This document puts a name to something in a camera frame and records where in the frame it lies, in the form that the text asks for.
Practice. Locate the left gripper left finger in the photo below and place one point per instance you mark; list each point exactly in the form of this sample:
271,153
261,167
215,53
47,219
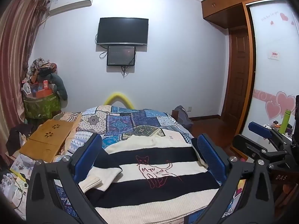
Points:
43,204

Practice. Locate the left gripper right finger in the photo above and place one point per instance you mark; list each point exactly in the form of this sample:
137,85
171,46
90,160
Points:
256,204

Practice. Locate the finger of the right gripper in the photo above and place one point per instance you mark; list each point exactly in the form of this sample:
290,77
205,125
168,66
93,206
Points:
260,130
250,148

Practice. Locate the black white striped sweater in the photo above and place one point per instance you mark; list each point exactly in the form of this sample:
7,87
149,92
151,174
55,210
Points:
148,179

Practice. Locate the pile of clothes and boxes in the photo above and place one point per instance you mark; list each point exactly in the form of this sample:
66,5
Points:
42,80

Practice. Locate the brown wooden door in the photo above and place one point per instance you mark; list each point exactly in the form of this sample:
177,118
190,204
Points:
237,76

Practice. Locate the green water bottle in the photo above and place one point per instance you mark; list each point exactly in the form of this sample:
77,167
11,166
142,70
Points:
285,122

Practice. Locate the floor clutter papers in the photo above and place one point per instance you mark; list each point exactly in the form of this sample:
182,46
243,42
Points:
14,184

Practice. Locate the wooden wardrobe with white door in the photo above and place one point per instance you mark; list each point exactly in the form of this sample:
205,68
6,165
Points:
273,57

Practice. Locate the wooden lap desk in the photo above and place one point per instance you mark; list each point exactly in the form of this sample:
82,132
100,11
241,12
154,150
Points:
46,142

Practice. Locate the green laundry basket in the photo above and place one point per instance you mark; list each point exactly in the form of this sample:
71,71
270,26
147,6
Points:
42,108

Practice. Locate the blue patchwork bed quilt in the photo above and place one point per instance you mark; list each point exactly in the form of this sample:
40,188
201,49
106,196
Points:
115,124

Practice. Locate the yellow foam tube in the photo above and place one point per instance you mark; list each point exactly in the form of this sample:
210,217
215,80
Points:
114,97

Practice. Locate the striped red curtain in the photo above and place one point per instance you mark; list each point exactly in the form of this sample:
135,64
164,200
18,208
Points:
19,26

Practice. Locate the white air conditioner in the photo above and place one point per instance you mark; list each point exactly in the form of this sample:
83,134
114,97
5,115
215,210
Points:
61,6

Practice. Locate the small wall monitor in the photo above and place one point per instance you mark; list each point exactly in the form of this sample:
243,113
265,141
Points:
121,55

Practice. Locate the large wall television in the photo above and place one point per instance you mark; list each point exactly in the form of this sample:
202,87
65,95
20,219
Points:
122,31

